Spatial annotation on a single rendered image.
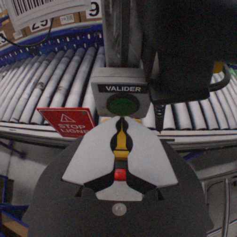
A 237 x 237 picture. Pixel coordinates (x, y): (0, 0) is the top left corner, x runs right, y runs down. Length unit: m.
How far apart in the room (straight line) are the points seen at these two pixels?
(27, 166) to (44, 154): 0.25
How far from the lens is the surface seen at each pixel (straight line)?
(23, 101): 0.59
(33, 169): 1.35
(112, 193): 1.07
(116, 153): 0.19
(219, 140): 0.49
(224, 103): 0.63
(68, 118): 0.23
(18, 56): 1.07
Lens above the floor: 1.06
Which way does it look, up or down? 60 degrees down
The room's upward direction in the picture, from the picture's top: 2 degrees counter-clockwise
